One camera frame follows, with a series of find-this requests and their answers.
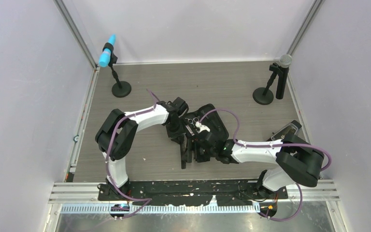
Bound clear black box device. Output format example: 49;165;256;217
268;120;302;141

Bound blue microphone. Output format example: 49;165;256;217
99;34;116;67

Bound silver hair scissors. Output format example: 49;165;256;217
185;117;199;126

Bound black microphone stand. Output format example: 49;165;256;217
108;54;132;98
253;63;282;105

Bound black zip tool case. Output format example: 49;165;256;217
182;103;227;160

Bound aluminium frame rail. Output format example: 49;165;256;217
49;180;340;214

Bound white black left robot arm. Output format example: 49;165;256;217
95;97;188;200

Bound black silver microphone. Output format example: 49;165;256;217
276;54;292;100

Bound black left microphone stand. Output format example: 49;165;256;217
108;54;132;98

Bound black mounting base plate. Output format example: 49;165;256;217
98;179;288;207

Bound black right microphone stand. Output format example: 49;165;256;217
253;63;282;105

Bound black hair comb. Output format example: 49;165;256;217
179;134;188;169

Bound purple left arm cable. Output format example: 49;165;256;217
104;89;161;219

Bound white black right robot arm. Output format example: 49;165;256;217
193;129;325;199

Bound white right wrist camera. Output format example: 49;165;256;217
195;121;210;133

